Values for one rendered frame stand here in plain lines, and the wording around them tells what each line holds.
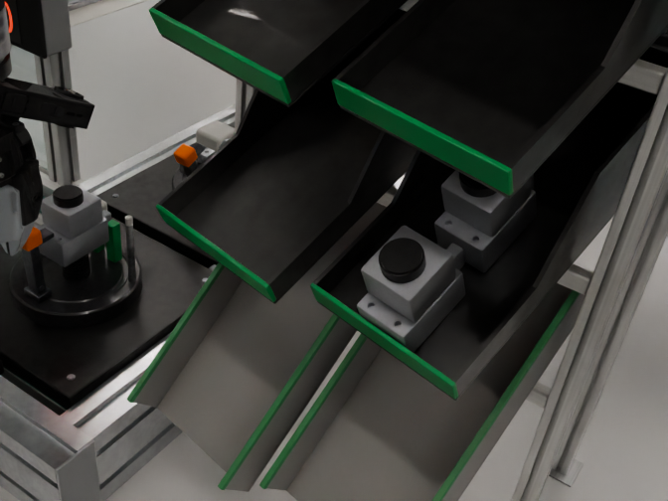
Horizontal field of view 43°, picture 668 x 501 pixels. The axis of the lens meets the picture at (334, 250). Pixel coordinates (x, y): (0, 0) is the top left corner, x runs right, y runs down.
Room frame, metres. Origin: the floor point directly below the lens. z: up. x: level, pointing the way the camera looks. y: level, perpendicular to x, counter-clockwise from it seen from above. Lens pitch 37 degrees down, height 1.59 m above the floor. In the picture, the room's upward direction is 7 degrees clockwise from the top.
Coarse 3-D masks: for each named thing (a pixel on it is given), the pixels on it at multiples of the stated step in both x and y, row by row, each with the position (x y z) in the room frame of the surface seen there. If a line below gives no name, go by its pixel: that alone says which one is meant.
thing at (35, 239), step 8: (32, 232) 0.66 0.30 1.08; (40, 232) 0.66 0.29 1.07; (48, 232) 0.68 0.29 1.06; (32, 240) 0.65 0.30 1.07; (40, 240) 0.66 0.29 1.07; (48, 240) 0.67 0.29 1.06; (24, 248) 0.65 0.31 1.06; (32, 248) 0.65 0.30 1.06; (24, 256) 0.66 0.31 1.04; (32, 256) 0.66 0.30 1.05; (40, 256) 0.66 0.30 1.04; (32, 264) 0.65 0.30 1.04; (40, 264) 0.66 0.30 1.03; (32, 272) 0.66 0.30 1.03; (40, 272) 0.66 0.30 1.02; (32, 280) 0.66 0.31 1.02; (40, 280) 0.66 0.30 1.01; (32, 288) 0.66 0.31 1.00; (40, 288) 0.66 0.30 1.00
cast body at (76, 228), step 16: (64, 192) 0.71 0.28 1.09; (80, 192) 0.71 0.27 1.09; (48, 208) 0.70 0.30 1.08; (64, 208) 0.69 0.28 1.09; (80, 208) 0.70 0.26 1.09; (96, 208) 0.71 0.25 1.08; (48, 224) 0.70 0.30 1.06; (64, 224) 0.69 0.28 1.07; (80, 224) 0.69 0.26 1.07; (96, 224) 0.71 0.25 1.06; (64, 240) 0.68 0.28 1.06; (80, 240) 0.69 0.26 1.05; (96, 240) 0.71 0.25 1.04; (48, 256) 0.68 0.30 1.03; (64, 256) 0.67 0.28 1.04; (80, 256) 0.69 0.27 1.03
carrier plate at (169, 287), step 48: (144, 240) 0.81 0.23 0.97; (0, 288) 0.69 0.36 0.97; (144, 288) 0.72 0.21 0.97; (192, 288) 0.73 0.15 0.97; (0, 336) 0.62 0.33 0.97; (48, 336) 0.62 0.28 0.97; (96, 336) 0.63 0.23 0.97; (144, 336) 0.64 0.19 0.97; (48, 384) 0.56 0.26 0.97; (96, 384) 0.57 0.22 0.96
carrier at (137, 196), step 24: (216, 120) 1.09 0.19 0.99; (192, 144) 1.05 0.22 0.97; (216, 144) 1.03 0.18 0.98; (168, 168) 0.97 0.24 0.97; (120, 192) 0.90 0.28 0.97; (144, 192) 0.91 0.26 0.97; (168, 192) 0.92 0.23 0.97; (120, 216) 0.86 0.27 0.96; (144, 216) 0.86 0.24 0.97; (168, 240) 0.82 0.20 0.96; (216, 264) 0.78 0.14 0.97
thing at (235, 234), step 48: (240, 144) 0.60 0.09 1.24; (288, 144) 0.61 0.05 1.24; (336, 144) 0.60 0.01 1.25; (384, 144) 0.55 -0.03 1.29; (192, 192) 0.57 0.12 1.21; (240, 192) 0.57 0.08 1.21; (288, 192) 0.56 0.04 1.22; (336, 192) 0.56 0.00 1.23; (384, 192) 0.55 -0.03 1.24; (192, 240) 0.52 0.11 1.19; (240, 240) 0.52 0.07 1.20; (288, 240) 0.52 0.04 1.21; (336, 240) 0.51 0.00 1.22; (288, 288) 0.48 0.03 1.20
